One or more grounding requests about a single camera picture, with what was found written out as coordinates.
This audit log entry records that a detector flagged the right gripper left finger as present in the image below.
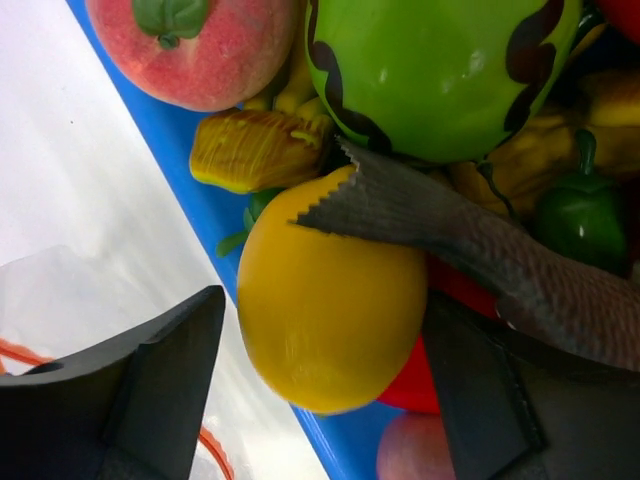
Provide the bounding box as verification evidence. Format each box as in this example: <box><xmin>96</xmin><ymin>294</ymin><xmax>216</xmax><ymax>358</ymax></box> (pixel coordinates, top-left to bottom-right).
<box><xmin>1</xmin><ymin>286</ymin><xmax>225</xmax><ymax>479</ymax></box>

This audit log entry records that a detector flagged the red toy bell pepper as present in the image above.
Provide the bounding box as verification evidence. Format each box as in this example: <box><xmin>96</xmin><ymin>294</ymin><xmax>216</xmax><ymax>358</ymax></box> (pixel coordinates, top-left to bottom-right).
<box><xmin>378</xmin><ymin>254</ymin><xmax>505</xmax><ymax>414</ymax></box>

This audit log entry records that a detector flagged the yellow toy lemon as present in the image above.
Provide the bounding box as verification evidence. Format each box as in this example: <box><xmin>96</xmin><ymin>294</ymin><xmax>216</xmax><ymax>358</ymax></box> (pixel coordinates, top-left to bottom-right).
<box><xmin>237</xmin><ymin>167</ymin><xmax>428</xmax><ymax>415</ymax></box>

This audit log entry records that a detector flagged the blue plastic bin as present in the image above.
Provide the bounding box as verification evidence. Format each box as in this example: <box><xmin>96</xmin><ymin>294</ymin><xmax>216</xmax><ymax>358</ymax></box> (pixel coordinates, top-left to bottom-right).
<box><xmin>69</xmin><ymin>1</ymin><xmax>399</xmax><ymax>479</ymax></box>

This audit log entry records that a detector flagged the purple toy onion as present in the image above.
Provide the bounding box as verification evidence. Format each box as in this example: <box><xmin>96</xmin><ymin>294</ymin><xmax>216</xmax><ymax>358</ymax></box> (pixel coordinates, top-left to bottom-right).
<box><xmin>376</xmin><ymin>413</ymin><xmax>456</xmax><ymax>480</ymax></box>

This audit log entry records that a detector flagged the yellow toy mushroom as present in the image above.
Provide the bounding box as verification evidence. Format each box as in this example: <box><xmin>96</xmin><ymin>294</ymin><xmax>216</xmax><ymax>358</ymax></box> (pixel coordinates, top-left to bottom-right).
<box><xmin>189</xmin><ymin>98</ymin><xmax>334</xmax><ymax>194</ymax></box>

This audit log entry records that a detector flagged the small green toy pepper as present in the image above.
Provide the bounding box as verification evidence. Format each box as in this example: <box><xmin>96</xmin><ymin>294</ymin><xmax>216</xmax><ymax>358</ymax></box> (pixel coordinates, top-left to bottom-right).
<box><xmin>532</xmin><ymin>129</ymin><xmax>629</xmax><ymax>276</ymax></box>

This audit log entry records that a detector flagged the clear zip top bag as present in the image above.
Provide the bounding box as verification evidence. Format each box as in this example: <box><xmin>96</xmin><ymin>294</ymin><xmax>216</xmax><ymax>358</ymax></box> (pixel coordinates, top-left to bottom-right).
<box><xmin>1</xmin><ymin>247</ymin><xmax>238</xmax><ymax>479</ymax></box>

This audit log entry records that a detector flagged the grey toy fish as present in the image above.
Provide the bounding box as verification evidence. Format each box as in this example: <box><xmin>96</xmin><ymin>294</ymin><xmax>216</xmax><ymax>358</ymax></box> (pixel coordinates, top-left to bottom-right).
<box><xmin>294</xmin><ymin>138</ymin><xmax>639</xmax><ymax>371</ymax></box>

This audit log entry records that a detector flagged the green striped toy watermelon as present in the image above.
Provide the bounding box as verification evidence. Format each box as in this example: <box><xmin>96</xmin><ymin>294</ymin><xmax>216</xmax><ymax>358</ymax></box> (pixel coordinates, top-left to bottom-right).
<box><xmin>305</xmin><ymin>0</ymin><xmax>582</xmax><ymax>163</ymax></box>

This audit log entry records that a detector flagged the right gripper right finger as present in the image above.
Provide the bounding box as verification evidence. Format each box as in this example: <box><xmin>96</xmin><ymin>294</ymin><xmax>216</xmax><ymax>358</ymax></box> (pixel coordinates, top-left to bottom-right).
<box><xmin>423</xmin><ymin>294</ymin><xmax>639</xmax><ymax>479</ymax></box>

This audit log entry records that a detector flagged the pink toy peach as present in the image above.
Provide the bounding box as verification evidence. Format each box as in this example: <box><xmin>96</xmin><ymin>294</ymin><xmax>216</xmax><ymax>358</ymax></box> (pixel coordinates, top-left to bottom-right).
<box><xmin>85</xmin><ymin>1</ymin><xmax>300</xmax><ymax>112</ymax></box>

